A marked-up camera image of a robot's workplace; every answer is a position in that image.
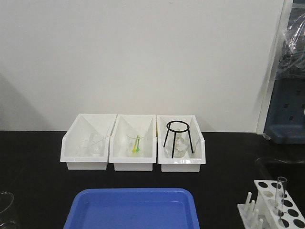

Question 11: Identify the white test tube rack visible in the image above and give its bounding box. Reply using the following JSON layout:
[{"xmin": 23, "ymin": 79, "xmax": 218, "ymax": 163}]
[{"xmin": 237, "ymin": 180, "xmax": 305, "ymax": 229}]

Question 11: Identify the plastic bag of pegs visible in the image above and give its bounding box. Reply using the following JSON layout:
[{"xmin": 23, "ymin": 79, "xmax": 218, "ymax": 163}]
[{"xmin": 275, "ymin": 0, "xmax": 305, "ymax": 80}]

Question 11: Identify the black sink basin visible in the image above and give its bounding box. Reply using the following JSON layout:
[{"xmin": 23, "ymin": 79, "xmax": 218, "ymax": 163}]
[{"xmin": 255, "ymin": 158, "xmax": 305, "ymax": 189}]

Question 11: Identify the left white storage bin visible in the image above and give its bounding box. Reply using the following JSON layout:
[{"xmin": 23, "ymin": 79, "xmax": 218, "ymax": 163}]
[{"xmin": 60, "ymin": 114, "xmax": 117, "ymax": 171}]

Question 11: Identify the blue plastic tray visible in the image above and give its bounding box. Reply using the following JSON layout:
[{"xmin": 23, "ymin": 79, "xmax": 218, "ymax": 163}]
[{"xmin": 64, "ymin": 188, "xmax": 200, "ymax": 229}]

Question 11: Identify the clear glass test tube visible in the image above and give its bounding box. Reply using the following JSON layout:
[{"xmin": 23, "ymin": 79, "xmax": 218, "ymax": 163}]
[{"xmin": 274, "ymin": 177, "xmax": 287, "ymax": 217}]

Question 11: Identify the glass beaker on counter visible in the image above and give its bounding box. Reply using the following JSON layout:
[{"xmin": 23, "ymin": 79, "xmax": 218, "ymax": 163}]
[{"xmin": 0, "ymin": 191, "xmax": 20, "ymax": 229}]

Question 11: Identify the black wire tripod stand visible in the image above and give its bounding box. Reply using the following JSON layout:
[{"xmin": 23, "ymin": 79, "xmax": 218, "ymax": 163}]
[{"xmin": 163, "ymin": 120, "xmax": 194, "ymax": 159}]

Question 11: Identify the grey pegboard drying rack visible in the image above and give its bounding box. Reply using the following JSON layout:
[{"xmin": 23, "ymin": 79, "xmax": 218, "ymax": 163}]
[{"xmin": 263, "ymin": 0, "xmax": 305, "ymax": 144}]

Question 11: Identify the white storage bin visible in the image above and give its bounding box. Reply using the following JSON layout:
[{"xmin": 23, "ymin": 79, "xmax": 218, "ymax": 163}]
[
  {"xmin": 109, "ymin": 114, "xmax": 157, "ymax": 172},
  {"xmin": 157, "ymin": 115, "xmax": 206, "ymax": 172},
  {"xmin": 60, "ymin": 114, "xmax": 117, "ymax": 171}
]

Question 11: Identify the right white storage bin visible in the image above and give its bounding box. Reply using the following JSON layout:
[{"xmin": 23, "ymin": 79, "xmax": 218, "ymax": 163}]
[{"xmin": 157, "ymin": 115, "xmax": 206, "ymax": 172}]

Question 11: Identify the glass flask under tripod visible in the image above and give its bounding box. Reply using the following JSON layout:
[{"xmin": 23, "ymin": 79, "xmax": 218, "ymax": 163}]
[{"xmin": 167, "ymin": 133, "xmax": 188, "ymax": 158}]

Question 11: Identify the middle white storage bin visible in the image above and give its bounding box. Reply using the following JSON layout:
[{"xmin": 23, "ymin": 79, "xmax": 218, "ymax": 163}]
[{"xmin": 109, "ymin": 114, "xmax": 157, "ymax": 172}]

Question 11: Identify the beaker with green yellow sticks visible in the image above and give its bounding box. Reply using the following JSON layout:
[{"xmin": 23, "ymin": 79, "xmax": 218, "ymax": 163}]
[{"xmin": 126, "ymin": 135, "xmax": 145, "ymax": 157}]

